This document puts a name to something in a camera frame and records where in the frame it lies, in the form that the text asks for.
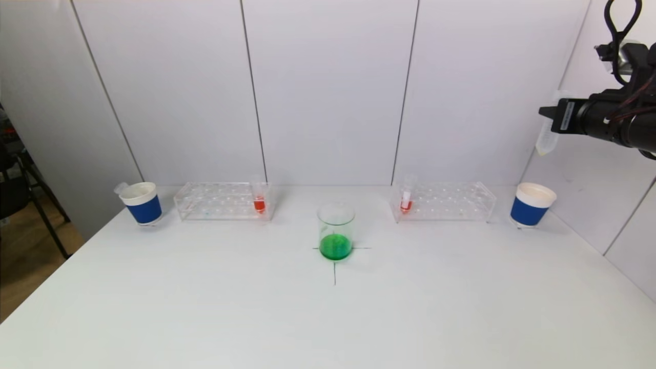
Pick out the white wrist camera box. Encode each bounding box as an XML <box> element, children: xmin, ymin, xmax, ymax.
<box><xmin>594</xmin><ymin>41</ymin><xmax>642</xmax><ymax>75</ymax></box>

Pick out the clear acrylic test tube rack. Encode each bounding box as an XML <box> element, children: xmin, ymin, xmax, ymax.
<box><xmin>391</xmin><ymin>179</ymin><xmax>497</xmax><ymax>224</ymax></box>
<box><xmin>174</xmin><ymin>180</ymin><xmax>273</xmax><ymax>222</ymax></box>

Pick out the clear glass beaker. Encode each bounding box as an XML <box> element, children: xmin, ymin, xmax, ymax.
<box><xmin>317</xmin><ymin>203</ymin><xmax>356</xmax><ymax>261</ymax></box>

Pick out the yellow pigment test tube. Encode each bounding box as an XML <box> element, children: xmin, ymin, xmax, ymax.
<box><xmin>535</xmin><ymin>90</ymin><xmax>565</xmax><ymax>156</ymax></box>

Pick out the black background stand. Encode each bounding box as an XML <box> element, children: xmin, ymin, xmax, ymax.
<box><xmin>0</xmin><ymin>102</ymin><xmax>73</xmax><ymax>261</ymax></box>

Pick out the blue white paper cup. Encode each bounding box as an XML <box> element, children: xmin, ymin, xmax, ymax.
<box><xmin>509</xmin><ymin>183</ymin><xmax>558</xmax><ymax>230</ymax></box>
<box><xmin>119</xmin><ymin>182</ymin><xmax>163</xmax><ymax>227</ymax></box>

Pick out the red and white pigment tube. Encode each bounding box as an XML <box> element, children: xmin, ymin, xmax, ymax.
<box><xmin>400</xmin><ymin>176</ymin><xmax>415</xmax><ymax>215</ymax></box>

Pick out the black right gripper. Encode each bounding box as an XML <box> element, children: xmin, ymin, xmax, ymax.
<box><xmin>538</xmin><ymin>98</ymin><xmax>636</xmax><ymax>147</ymax></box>

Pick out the red pigment test tube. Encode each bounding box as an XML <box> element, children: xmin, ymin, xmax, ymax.
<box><xmin>250</xmin><ymin>177</ymin><xmax>268</xmax><ymax>215</ymax></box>

